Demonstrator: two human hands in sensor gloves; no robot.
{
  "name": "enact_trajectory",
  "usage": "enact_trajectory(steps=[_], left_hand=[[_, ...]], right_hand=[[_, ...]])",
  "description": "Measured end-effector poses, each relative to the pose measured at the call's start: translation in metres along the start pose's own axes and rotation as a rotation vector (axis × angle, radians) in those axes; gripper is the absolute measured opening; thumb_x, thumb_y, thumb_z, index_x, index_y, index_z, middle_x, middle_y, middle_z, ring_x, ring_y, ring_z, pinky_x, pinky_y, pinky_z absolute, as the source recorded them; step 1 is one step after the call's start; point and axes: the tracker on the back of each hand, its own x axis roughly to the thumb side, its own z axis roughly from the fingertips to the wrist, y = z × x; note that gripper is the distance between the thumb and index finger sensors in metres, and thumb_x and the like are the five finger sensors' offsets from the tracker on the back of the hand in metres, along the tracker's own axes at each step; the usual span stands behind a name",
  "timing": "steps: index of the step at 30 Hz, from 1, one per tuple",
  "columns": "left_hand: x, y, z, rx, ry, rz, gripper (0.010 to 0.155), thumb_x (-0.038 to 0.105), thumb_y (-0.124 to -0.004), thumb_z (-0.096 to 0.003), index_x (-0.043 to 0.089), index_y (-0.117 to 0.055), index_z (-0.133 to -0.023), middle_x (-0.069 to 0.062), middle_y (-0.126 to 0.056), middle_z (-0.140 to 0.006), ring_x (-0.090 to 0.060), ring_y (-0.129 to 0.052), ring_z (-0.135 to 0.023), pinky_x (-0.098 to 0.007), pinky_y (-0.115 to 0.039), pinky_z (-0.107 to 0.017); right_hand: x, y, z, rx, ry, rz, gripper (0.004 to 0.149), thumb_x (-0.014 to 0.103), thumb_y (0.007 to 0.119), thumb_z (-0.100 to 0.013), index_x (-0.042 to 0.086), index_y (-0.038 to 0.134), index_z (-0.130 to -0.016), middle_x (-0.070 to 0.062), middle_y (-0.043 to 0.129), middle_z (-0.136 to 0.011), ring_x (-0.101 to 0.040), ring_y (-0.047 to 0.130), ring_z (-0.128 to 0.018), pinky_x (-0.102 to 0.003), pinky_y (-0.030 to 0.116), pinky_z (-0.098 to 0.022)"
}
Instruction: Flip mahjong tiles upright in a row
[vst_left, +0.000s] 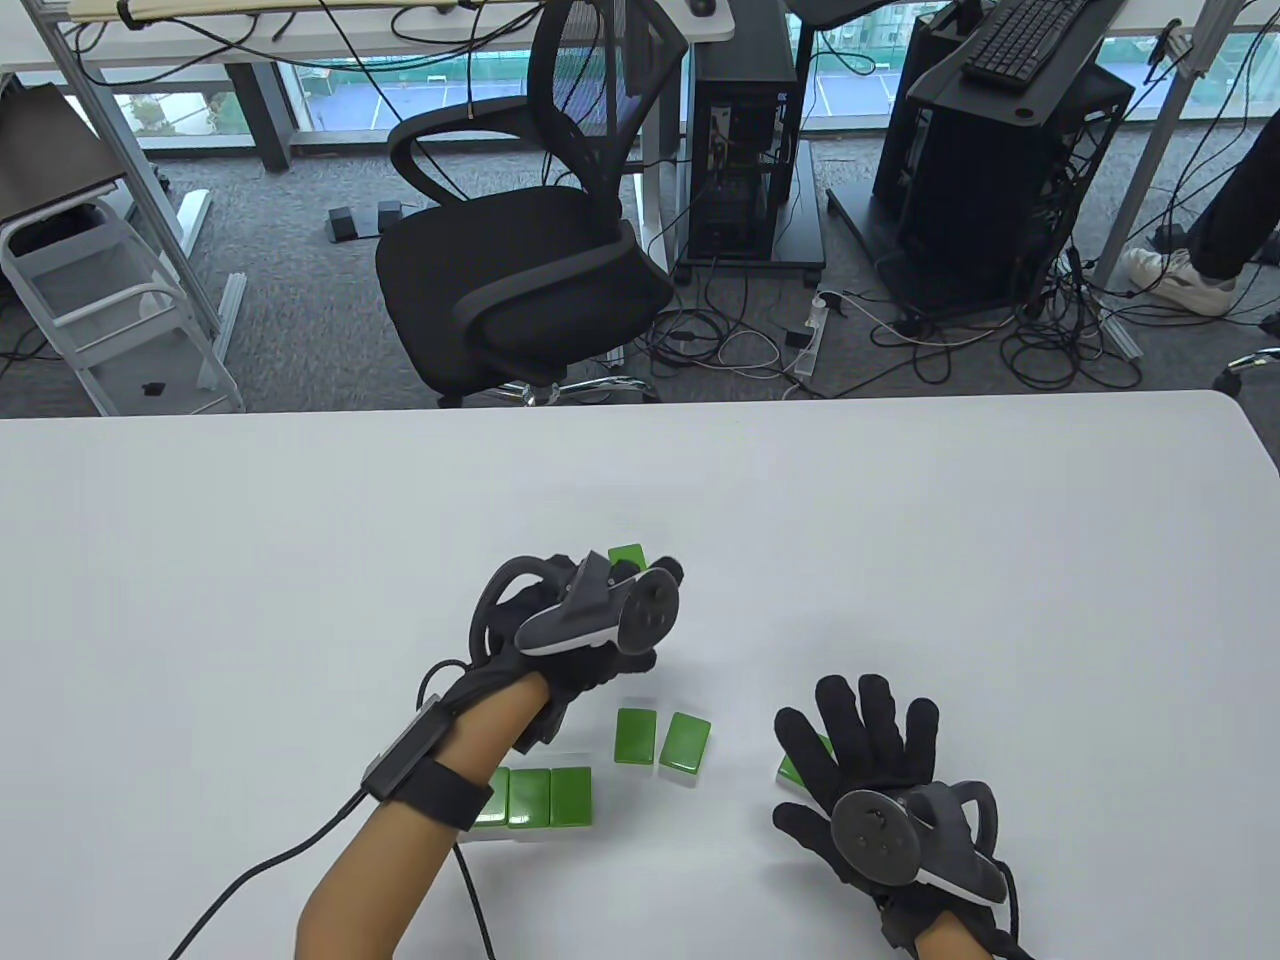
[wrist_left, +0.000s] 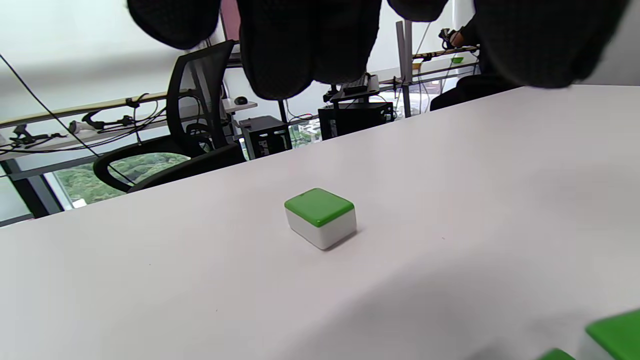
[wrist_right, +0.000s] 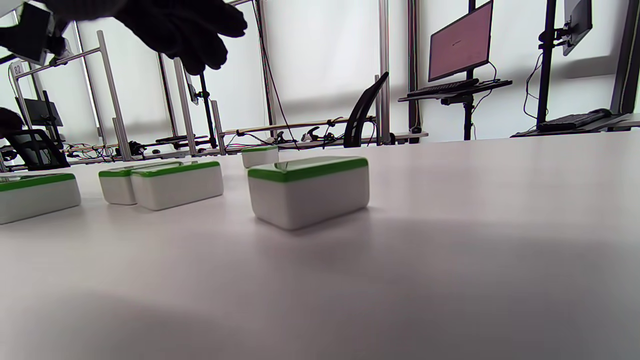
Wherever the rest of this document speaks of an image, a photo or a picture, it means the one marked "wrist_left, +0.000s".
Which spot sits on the grey metal post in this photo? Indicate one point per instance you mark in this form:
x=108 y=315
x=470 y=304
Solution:
x=404 y=65

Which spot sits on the green and white block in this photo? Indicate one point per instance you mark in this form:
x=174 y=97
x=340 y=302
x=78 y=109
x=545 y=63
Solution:
x=612 y=335
x=320 y=217
x=556 y=355

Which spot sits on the small black computer case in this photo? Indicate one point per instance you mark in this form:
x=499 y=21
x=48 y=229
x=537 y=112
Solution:
x=265 y=136

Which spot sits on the black office chair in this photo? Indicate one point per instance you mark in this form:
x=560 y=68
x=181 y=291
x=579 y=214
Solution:
x=200 y=100

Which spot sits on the black computer mouse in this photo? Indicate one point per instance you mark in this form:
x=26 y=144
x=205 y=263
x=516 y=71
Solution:
x=241 y=100

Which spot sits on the black keyboard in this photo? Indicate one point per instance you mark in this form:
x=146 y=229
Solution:
x=357 y=86

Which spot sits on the long wooden desk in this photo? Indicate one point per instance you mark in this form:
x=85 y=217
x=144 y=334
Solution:
x=60 y=112

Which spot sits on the wide black computer case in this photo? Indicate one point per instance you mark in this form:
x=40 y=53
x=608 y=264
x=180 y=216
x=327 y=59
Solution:
x=355 y=119

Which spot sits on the person's left hand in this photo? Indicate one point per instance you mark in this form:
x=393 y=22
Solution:
x=540 y=40

